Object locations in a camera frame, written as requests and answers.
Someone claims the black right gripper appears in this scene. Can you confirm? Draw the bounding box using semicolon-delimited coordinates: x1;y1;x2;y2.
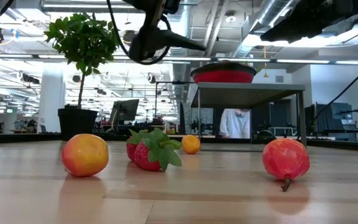
260;0;358;43

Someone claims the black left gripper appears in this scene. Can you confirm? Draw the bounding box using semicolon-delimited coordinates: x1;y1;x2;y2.
129;0;207;63

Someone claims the red collapsible bowl grey rim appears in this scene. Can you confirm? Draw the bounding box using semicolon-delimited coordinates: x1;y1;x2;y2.
190;62;257;84

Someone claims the red toy strawberry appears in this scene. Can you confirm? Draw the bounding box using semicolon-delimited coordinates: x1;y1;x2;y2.
134;128;183;172
126;129;149;162

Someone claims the red orange toy pear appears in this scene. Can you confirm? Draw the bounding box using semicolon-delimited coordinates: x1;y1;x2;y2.
261;138;311;192

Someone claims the yellow red toy pear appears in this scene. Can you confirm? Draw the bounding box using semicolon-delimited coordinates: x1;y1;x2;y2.
61;133;109;178

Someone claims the grey perforated metal shelf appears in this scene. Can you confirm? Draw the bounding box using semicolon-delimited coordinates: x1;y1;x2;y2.
190;82;307;147

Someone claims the black computer monitor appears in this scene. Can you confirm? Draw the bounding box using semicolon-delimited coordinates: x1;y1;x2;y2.
109;98;140;124

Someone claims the dark computer monitor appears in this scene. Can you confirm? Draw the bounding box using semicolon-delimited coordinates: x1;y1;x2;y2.
329;101;353;125

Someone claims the green potted tree black pot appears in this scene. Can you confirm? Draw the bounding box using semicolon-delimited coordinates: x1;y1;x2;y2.
43;12;123;141

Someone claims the white column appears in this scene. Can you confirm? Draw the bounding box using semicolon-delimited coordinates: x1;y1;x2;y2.
37;63;67;134

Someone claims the silver ventilation duct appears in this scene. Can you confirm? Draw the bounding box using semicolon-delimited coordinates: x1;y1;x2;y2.
157;2;195;103

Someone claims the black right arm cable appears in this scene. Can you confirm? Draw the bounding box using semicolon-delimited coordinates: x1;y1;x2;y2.
296;57;358;141

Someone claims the black aluminium table frame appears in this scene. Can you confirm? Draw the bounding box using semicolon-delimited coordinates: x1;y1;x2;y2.
0;132;358;152

